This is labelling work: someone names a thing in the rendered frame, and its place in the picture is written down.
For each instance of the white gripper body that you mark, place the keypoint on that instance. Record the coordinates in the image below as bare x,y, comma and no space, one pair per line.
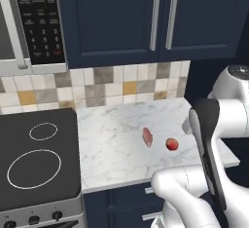
186,126

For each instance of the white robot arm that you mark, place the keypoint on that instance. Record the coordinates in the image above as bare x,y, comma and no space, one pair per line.
227,115

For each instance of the red orange peach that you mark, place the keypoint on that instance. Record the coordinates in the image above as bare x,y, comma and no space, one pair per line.
172,144

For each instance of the red raw steak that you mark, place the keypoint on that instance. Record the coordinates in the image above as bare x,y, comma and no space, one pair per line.
147,137

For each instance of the tall navy cabinet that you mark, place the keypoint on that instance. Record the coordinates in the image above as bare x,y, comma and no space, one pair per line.
201,79

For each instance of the navy drawer front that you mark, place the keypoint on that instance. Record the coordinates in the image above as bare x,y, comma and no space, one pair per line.
126,219
129,196

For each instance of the navy cupboard door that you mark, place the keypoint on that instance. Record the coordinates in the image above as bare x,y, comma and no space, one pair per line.
110,17
210,14

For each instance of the black hob with steel oven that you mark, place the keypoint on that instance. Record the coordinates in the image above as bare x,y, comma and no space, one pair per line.
39,173

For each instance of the black oven knob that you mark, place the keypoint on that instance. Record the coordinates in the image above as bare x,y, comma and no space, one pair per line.
9,224
57,215
34,220

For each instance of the silver microwave oven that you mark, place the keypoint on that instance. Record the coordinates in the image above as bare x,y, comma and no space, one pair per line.
40,17

